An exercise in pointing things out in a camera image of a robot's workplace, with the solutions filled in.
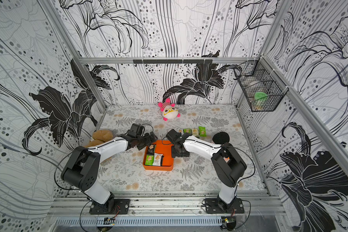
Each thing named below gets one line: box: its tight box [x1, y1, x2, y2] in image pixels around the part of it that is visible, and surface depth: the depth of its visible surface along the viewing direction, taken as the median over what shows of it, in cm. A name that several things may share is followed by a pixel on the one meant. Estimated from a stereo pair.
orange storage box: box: [143, 139, 174, 171], surface depth 89 cm
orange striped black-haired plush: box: [212, 131, 230, 145], surface depth 95 cm
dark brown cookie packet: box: [146, 144, 156, 156], surface depth 92 cm
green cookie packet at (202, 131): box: [198, 126, 207, 137], surface depth 105 cm
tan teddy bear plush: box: [83, 129, 114, 148], surface depth 92 cm
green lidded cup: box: [254, 91, 269, 111], surface depth 80 cm
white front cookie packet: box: [152, 152, 163, 167], surface depth 88 cm
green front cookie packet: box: [145, 154, 155, 166], surface depth 88 cm
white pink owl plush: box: [158, 98, 181, 122], surface depth 110 cm
